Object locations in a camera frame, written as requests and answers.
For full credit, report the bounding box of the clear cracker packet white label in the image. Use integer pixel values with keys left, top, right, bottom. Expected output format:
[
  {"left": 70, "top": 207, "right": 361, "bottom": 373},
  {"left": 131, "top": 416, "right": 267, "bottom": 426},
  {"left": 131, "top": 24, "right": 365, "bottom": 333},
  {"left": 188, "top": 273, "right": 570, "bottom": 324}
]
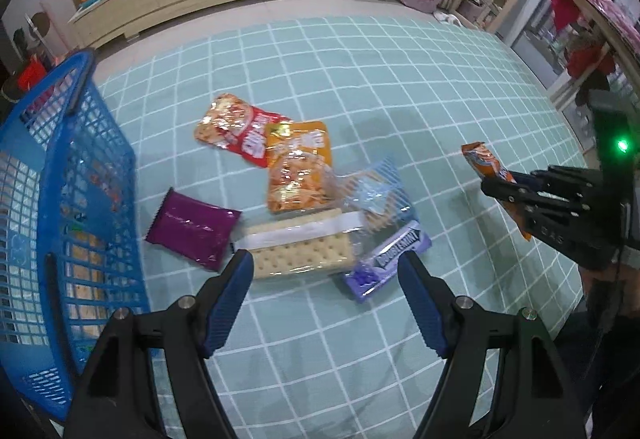
[{"left": 232, "top": 208, "right": 367, "bottom": 281}]

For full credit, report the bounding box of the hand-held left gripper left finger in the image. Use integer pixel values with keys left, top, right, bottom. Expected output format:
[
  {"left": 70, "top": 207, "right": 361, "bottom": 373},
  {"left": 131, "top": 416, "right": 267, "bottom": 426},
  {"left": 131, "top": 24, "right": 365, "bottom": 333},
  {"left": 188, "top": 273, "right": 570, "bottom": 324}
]
[{"left": 62, "top": 250, "right": 255, "bottom": 439}]

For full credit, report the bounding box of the purple gum pack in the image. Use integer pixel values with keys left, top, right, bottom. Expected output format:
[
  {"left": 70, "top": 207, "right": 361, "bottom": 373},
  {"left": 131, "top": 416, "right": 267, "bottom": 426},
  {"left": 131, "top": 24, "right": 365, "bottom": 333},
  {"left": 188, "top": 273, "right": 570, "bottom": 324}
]
[{"left": 343, "top": 220, "right": 432, "bottom": 304}]

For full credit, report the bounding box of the red bag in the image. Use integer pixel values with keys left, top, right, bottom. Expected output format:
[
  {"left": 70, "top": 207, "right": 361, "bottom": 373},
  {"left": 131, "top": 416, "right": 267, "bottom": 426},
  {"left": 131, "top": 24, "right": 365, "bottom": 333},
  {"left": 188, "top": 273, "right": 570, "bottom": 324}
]
[{"left": 16, "top": 53, "right": 57, "bottom": 93}]

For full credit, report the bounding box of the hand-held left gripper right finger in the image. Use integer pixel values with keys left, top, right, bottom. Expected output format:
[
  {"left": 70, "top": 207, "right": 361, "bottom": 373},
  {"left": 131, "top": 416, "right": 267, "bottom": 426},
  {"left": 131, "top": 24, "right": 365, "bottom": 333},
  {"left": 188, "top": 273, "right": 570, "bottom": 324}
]
[{"left": 398, "top": 251, "right": 586, "bottom": 439}]

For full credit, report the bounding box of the clear blue snack bag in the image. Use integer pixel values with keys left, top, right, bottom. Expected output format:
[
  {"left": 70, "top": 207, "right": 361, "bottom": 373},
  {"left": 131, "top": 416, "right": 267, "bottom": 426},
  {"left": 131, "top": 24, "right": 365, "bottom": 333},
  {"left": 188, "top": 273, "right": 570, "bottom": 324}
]
[{"left": 327, "top": 158, "right": 415, "bottom": 245}]

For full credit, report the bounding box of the blue plastic basket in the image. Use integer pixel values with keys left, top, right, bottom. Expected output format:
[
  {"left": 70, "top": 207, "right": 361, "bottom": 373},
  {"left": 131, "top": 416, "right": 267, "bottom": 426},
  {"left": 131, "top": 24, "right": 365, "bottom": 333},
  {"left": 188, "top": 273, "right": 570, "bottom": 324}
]
[{"left": 0, "top": 48, "right": 153, "bottom": 422}]

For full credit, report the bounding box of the wooden drying rack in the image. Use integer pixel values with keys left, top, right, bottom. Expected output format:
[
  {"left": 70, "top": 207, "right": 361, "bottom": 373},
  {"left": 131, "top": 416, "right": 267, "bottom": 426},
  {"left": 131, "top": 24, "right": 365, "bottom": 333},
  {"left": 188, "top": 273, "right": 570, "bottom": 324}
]
[{"left": 539, "top": 0, "right": 640, "bottom": 110}]

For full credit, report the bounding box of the orange and blue snack packet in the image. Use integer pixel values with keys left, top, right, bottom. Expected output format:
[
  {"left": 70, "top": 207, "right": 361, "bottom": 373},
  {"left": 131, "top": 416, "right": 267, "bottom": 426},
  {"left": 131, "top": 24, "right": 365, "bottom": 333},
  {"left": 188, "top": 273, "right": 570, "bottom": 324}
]
[{"left": 460, "top": 141, "right": 534, "bottom": 243}]

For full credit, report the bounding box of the teal checked tablecloth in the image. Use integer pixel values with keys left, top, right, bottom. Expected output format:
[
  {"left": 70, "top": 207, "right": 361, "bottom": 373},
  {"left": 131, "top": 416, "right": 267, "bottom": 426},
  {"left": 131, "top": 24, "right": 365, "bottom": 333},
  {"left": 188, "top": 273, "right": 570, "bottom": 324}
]
[{"left": 85, "top": 15, "right": 598, "bottom": 439}]

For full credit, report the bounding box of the pink garment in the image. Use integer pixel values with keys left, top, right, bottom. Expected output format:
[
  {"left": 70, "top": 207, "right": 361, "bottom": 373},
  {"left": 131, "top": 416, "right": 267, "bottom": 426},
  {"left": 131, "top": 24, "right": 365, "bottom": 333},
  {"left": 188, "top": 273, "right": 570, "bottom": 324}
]
[{"left": 585, "top": 0, "right": 640, "bottom": 37}]

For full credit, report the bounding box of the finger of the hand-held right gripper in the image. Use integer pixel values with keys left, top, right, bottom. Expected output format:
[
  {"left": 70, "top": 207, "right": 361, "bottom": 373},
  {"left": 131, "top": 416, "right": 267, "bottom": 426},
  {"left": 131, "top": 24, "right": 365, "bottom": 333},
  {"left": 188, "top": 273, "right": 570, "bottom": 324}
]
[
  {"left": 512, "top": 165, "right": 604, "bottom": 200},
  {"left": 481, "top": 178, "right": 601, "bottom": 221}
]

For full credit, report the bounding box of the red garment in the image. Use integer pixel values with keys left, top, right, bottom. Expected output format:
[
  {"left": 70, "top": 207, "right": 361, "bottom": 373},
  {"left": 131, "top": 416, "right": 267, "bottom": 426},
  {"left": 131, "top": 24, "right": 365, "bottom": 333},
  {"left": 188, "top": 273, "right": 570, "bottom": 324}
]
[{"left": 549, "top": 0, "right": 593, "bottom": 32}]

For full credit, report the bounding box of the green-edged cracker packet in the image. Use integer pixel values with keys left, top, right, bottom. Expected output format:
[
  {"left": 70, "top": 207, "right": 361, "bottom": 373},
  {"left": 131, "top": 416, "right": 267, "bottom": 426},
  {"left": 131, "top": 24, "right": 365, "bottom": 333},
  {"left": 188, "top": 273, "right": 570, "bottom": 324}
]
[{"left": 60, "top": 229, "right": 113, "bottom": 340}]

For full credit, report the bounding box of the orange chips packet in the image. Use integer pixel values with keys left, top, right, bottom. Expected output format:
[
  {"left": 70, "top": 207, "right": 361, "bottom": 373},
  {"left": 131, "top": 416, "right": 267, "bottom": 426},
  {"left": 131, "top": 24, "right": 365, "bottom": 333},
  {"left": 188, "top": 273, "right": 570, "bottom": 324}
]
[{"left": 264, "top": 120, "right": 335, "bottom": 212}]

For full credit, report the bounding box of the dark purple snack packet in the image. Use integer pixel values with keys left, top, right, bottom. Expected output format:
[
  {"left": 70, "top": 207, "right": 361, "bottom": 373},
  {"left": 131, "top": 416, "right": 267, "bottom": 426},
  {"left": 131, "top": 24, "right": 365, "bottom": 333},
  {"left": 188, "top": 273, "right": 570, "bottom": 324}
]
[{"left": 145, "top": 187, "right": 243, "bottom": 273}]

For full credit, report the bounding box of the red chips packet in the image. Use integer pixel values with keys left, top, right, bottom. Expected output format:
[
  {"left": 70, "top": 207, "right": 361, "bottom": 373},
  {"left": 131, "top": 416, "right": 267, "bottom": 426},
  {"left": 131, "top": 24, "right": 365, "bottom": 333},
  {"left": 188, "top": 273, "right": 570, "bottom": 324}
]
[{"left": 194, "top": 93, "right": 293, "bottom": 168}]

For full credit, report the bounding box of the person's right forearm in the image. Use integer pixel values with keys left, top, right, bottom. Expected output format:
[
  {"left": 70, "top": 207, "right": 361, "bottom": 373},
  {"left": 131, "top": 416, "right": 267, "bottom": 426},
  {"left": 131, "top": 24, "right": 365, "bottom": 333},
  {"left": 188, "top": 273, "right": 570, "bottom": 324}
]
[{"left": 552, "top": 264, "right": 640, "bottom": 425}]

